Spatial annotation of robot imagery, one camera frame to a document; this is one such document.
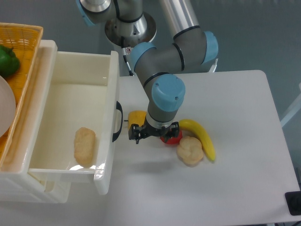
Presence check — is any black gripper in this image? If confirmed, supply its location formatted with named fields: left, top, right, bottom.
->
left=128, top=120, right=180, bottom=144

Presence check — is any white drawer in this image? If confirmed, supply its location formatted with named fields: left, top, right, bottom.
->
left=29, top=51, right=119, bottom=195

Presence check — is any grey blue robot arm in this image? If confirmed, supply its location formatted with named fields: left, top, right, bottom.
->
left=77, top=0, right=218, bottom=142

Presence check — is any white drawer cabinet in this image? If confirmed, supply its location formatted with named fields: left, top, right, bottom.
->
left=0, top=40, right=71, bottom=203

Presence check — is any red bell pepper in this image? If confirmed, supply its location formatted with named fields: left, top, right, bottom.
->
left=160, top=130, right=182, bottom=145

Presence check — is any yellow bell pepper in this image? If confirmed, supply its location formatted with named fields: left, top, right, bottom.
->
left=127, top=110, right=146, bottom=130

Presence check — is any yellow banana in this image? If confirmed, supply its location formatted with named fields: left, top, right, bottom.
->
left=179, top=119, right=216, bottom=162

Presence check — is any round bread bun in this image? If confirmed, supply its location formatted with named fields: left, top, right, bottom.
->
left=176, top=136, right=204, bottom=165

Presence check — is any long bread roll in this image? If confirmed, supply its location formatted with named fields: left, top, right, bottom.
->
left=74, top=127, right=96, bottom=168

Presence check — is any white plate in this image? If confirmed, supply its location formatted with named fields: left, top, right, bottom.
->
left=0, top=77, right=16, bottom=136

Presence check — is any black device at edge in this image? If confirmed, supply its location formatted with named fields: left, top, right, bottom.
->
left=285, top=191, right=301, bottom=216

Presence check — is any yellow woven basket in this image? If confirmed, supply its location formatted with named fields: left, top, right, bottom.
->
left=0, top=23, right=43, bottom=165

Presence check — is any green bell pepper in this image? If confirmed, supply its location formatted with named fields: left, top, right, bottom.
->
left=0, top=45, right=20, bottom=78

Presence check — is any black drawer handle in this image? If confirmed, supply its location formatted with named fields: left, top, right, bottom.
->
left=112, top=101, right=124, bottom=142

